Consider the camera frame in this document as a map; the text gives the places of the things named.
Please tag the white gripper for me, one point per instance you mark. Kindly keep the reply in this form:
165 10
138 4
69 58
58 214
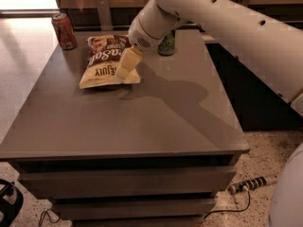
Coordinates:
137 34

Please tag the brown Late July chip bag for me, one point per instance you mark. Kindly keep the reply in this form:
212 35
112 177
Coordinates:
103 60

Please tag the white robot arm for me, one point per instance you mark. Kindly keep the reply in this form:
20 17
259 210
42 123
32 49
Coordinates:
270 49

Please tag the green soda can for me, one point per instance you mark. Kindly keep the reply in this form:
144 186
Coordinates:
167 46

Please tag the red soda can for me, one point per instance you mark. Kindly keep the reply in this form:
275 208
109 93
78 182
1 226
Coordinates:
64 31

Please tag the grey drawer cabinet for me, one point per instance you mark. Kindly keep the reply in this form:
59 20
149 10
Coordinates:
151 154

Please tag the white power strip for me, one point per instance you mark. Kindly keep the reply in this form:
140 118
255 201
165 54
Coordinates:
252 184

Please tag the black chair base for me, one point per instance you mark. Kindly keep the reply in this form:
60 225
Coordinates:
11 202

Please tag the left metal wall bracket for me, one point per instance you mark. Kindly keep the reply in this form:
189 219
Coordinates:
104 15

